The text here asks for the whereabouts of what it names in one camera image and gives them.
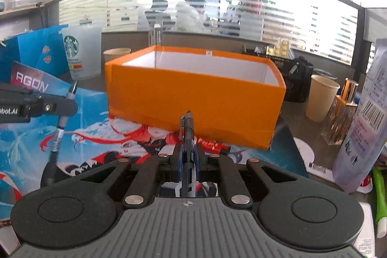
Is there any small beige paper cup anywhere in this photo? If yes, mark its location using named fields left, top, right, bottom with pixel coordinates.
left=103, top=48, right=132, bottom=63

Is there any purple refill pouch white cap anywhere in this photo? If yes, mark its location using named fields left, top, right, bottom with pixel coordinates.
left=332, top=38, right=387, bottom=194

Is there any yellow studded block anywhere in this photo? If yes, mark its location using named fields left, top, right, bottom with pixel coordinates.
left=266, top=41, right=291, bottom=58

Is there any printed cartoon desk mat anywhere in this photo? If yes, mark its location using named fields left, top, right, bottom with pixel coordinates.
left=0, top=61, right=309, bottom=225

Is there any clear acrylic sign stand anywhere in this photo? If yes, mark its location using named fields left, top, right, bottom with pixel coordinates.
left=149, top=24, right=164, bottom=47

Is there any white printed box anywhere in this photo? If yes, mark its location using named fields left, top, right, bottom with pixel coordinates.
left=353, top=203, right=379, bottom=258

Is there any black office chair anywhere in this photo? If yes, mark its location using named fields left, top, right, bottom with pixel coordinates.
left=144, top=0, right=176, bottom=32

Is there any blue paper bag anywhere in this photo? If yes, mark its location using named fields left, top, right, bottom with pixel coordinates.
left=0, top=25, right=72, bottom=91

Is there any tall beige paper cup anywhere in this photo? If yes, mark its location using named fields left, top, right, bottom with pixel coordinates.
left=306, top=74, right=341, bottom=123

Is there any gold capped perfume bottle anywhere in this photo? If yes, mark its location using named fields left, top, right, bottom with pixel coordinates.
left=321, top=79, right=361, bottom=146

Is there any green plastic item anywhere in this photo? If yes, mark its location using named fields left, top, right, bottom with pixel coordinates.
left=371, top=167, right=387, bottom=238

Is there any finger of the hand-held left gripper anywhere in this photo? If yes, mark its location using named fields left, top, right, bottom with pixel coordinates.
left=21, top=94, right=78, bottom=120
left=0, top=83, right=43, bottom=100

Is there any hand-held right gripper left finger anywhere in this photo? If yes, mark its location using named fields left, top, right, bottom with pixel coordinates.
left=79, top=143, right=186, bottom=208

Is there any blue black pen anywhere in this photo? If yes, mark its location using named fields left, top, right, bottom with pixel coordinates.
left=178, top=110, right=199, bottom=199

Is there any clear plastic cup green logo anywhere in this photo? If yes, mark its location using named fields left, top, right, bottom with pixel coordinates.
left=62, top=23, right=103, bottom=80

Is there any orange cardboard box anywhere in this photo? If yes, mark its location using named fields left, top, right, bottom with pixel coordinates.
left=104, top=45, right=287, bottom=151

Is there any striped glass partition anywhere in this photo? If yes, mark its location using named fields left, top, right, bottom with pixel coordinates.
left=59, top=0, right=363, bottom=66

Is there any black mesh basket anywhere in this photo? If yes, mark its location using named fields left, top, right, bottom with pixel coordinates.
left=242, top=48, right=315, bottom=103

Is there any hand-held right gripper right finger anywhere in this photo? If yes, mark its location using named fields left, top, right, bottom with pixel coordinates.
left=191, top=144, right=303, bottom=209

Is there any silver black pen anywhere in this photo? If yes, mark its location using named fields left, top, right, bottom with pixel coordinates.
left=40, top=81, right=79, bottom=187

